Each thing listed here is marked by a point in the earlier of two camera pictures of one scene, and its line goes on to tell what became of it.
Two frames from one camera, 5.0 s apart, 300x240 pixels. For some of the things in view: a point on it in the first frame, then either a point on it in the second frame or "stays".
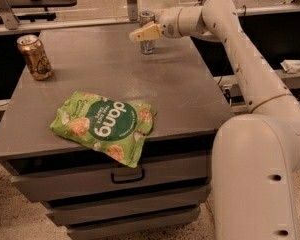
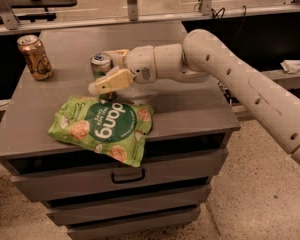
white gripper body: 169,22 to 140,63
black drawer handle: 128,180 stays
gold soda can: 37,62 stays
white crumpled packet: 292,66 stays
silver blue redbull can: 147,18 to 100,62
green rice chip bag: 116,128 stays
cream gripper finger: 150,32 to 115,81
